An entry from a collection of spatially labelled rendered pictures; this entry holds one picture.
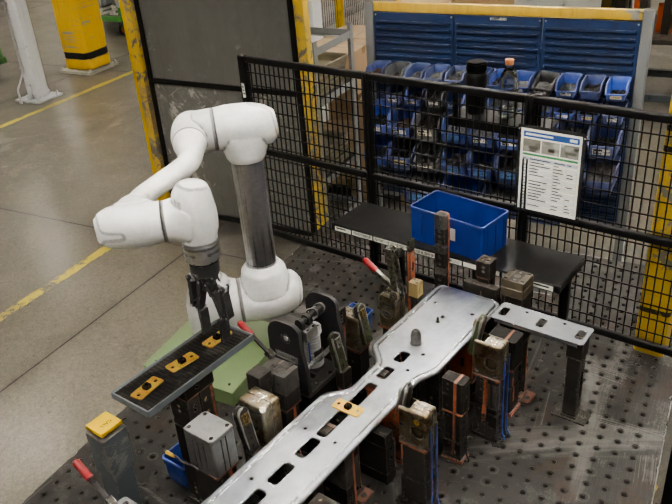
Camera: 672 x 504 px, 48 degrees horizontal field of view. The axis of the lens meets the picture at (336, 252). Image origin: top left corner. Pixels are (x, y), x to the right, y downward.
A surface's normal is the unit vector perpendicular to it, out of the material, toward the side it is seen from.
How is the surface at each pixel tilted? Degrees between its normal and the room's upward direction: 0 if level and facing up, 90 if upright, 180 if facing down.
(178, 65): 91
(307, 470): 0
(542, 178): 90
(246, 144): 95
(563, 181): 90
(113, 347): 0
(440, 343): 0
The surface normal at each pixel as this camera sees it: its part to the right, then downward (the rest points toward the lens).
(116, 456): 0.80, 0.24
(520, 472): -0.07, -0.87
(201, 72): -0.47, 0.48
